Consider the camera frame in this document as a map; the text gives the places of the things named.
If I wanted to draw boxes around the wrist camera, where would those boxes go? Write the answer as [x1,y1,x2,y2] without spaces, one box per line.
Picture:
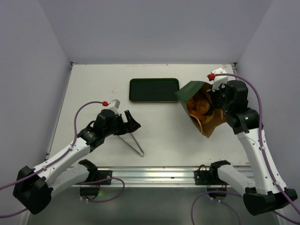
[108,99,120,111]
[207,67,228,91]

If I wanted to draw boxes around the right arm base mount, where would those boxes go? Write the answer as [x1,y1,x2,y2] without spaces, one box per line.
[194,165,227,192]

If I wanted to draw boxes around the aluminium frame rail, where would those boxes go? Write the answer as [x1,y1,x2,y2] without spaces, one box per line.
[70,165,256,188]

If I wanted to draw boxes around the dark green tray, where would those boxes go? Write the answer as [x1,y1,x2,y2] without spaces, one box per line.
[129,78,180,103]

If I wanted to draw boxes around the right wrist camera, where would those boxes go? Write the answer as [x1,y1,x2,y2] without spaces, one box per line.
[207,67,228,91]

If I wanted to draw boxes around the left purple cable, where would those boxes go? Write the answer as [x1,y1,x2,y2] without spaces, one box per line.
[0,100,125,218]

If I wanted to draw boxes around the round bun bread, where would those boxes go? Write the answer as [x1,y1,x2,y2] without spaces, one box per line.
[197,99,210,115]

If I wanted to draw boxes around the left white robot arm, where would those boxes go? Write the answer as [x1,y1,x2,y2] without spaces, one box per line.
[13,109,141,215]

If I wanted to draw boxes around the orange croissant bread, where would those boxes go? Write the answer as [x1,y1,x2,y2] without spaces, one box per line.
[190,112,215,124]

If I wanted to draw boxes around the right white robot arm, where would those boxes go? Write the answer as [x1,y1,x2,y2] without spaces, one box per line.
[208,78,298,216]

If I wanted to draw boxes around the metal tongs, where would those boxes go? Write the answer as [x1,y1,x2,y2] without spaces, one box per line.
[118,133,145,157]

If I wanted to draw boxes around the green paper bag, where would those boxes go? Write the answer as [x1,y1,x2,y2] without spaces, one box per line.
[175,81,226,138]

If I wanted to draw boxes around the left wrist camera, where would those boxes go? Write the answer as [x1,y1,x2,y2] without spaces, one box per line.
[108,99,120,111]

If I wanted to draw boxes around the orange waffle bread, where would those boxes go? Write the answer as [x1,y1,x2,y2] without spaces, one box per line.
[187,97,199,114]

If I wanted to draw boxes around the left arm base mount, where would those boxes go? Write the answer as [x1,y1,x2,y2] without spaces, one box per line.
[79,170,112,199]

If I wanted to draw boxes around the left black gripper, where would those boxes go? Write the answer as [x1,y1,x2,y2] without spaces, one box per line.
[103,110,140,137]

